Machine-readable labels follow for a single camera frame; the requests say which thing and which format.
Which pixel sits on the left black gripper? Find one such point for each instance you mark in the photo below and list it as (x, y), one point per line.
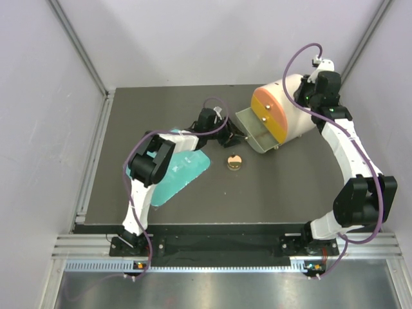
(228, 134)

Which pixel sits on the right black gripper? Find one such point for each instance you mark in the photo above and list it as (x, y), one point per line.
(303, 86)

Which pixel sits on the grey bottom drawer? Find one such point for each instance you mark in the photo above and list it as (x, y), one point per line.
(256, 134)

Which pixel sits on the gold round compact jar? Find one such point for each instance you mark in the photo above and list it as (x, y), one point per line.
(234, 162)

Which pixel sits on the yellow drawer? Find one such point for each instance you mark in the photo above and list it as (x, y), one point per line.
(271, 115)

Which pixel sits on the white cylindrical drawer organizer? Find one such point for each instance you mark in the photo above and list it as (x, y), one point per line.
(298, 122)

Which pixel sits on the orange drawer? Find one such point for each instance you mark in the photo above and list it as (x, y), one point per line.
(262, 92)

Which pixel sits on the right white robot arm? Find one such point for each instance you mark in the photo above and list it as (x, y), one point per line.
(367, 195)

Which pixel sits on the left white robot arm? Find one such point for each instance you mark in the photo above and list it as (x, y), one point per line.
(135, 223)

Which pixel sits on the teal packaged sheet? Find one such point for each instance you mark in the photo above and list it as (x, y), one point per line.
(183, 174)

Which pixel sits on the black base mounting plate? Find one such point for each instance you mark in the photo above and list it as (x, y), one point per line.
(221, 245)

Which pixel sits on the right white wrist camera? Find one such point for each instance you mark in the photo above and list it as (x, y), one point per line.
(320, 65)

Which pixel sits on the grey slotted cable duct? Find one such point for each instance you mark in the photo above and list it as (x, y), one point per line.
(133, 267)

